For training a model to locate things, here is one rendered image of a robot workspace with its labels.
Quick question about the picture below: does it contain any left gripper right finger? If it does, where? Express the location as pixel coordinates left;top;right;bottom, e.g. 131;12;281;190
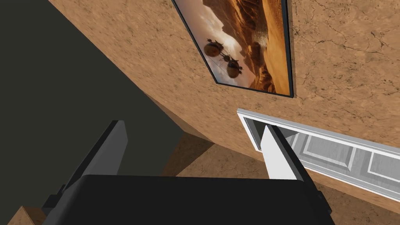
260;125;314;182

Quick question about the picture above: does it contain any white panelled door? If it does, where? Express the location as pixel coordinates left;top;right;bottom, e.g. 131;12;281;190
236;108;400;202

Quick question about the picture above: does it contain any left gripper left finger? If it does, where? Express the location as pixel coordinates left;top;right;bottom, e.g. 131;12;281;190
64;120;129;192

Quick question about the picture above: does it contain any framed desert picture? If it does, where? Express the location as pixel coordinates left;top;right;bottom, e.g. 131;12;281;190
171;0;294;98

